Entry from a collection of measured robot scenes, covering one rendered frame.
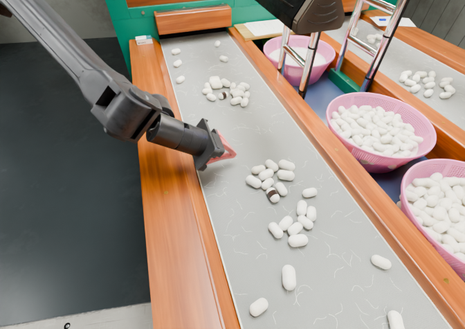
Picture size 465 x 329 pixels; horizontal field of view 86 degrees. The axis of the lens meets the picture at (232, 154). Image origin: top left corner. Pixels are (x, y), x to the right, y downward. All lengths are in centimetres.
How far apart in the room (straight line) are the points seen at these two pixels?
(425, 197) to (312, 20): 46
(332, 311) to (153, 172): 42
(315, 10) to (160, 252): 44
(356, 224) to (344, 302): 15
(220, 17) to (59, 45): 74
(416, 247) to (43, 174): 182
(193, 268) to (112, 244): 99
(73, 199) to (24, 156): 56
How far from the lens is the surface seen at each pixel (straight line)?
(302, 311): 47
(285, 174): 56
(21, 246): 165
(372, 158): 68
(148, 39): 112
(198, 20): 113
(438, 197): 71
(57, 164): 191
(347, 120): 78
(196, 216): 49
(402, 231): 56
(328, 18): 43
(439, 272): 56
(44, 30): 56
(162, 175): 56
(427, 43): 133
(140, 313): 76
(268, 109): 75
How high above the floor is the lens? 119
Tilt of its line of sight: 47 degrees down
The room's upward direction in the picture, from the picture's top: straight up
